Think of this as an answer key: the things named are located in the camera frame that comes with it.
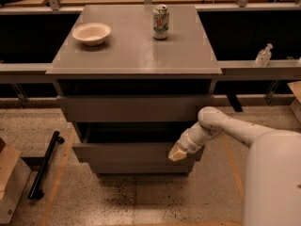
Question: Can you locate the green white soda can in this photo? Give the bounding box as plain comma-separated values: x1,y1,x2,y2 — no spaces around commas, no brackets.
153,4,169,40

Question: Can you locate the white paper bowl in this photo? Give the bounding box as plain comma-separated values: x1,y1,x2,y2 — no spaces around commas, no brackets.
72,23,111,46

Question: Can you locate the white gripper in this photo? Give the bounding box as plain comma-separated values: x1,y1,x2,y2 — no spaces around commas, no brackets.
168,128,204,161

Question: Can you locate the grey bottom drawer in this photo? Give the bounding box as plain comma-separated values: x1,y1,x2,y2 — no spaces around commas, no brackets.
89,162,194,174

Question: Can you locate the black metal bar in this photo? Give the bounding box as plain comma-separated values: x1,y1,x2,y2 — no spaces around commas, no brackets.
27,131,65,200

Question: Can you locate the brown cardboard box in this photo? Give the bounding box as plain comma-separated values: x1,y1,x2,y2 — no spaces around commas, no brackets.
0,138,31,224

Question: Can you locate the clear sanitizer bottle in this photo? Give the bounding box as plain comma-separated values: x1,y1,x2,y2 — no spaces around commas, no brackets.
255,43,273,67

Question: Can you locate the grey drawer cabinet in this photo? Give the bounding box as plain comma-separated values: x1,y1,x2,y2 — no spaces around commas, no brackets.
47,5,221,175

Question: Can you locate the grey top drawer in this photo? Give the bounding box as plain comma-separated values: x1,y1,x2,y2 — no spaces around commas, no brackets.
57,95,214,122

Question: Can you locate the grey drawer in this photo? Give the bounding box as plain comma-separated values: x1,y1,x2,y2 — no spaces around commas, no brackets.
57,95,214,122
71,141,205,164
89,162,194,174

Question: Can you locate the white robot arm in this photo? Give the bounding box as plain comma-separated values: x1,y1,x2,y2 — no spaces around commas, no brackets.
168,106,301,226

